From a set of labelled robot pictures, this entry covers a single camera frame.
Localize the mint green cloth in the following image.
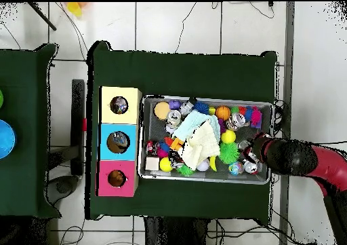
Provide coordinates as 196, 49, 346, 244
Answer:
173, 110, 222, 144

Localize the cream yellow cloth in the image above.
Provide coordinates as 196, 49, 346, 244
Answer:
178, 119, 222, 172

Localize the clear plastic packet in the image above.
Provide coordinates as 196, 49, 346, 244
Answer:
110, 133, 129, 151

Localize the multicolour cartoon print cloth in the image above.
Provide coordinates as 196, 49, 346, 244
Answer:
110, 97, 128, 114

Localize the yellow rubber duck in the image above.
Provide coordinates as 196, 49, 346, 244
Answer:
109, 171, 125, 187

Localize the shallow clear mesh bin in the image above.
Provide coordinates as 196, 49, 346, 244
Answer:
138, 95, 274, 186

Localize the wooden box with three holes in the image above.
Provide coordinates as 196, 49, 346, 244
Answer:
96, 86, 142, 198

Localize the silver drinks can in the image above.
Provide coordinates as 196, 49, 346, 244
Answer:
167, 109, 184, 126

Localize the peach orange ball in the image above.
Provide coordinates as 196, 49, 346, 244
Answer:
154, 102, 172, 121

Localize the yellow ball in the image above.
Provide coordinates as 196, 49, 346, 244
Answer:
159, 157, 174, 173
221, 129, 237, 145

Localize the small wooden cube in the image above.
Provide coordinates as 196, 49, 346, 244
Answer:
145, 156, 161, 172

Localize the orange toy basketball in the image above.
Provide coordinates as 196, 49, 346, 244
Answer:
216, 105, 232, 121

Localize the large light green spiky ball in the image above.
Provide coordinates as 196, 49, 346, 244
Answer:
219, 142, 242, 165

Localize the pink spiky ball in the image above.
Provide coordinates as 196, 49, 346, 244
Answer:
249, 106, 264, 129

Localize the black chair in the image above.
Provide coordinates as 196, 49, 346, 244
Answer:
47, 79, 87, 205

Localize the grey metal beam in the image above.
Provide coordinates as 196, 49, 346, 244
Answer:
278, 1, 296, 245

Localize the green cloth side table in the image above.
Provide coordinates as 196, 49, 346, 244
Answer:
0, 43, 60, 219

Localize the yellow floor object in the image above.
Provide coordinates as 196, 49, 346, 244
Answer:
66, 2, 85, 18

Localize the blue round disc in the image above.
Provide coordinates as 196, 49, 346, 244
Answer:
0, 119, 17, 160

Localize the black rod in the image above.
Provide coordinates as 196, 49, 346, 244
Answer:
26, 2, 58, 31

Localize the black cable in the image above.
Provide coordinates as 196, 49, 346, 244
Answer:
174, 1, 199, 54

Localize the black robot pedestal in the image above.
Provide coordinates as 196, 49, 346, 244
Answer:
143, 216, 213, 245

